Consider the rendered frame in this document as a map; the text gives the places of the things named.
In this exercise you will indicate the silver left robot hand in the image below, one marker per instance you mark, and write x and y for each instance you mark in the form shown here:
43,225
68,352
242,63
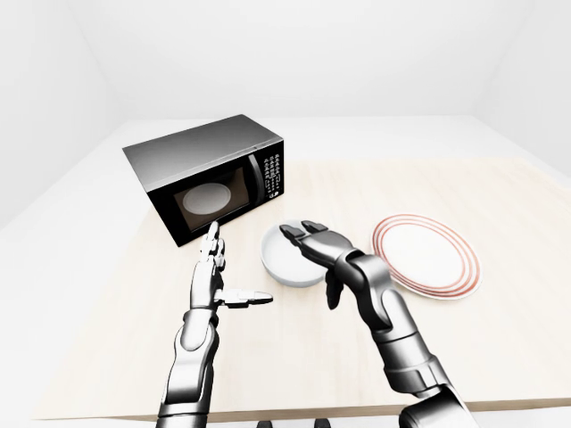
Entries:
205,281

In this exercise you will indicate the black and silver microwave oven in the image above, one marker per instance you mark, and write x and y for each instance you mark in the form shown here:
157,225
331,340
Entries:
196,142

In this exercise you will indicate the small dark shape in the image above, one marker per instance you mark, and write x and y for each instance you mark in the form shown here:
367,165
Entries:
264,424
321,424

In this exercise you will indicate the white bowl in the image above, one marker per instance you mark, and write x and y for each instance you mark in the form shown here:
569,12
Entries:
281,263

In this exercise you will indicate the silver and black right robot hand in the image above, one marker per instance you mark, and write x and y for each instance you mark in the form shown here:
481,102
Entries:
323,247

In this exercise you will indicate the white plate with red rings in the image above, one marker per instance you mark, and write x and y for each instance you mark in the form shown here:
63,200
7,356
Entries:
424,254

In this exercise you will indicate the round glass microwave turntable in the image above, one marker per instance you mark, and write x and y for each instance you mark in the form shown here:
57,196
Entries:
207,198

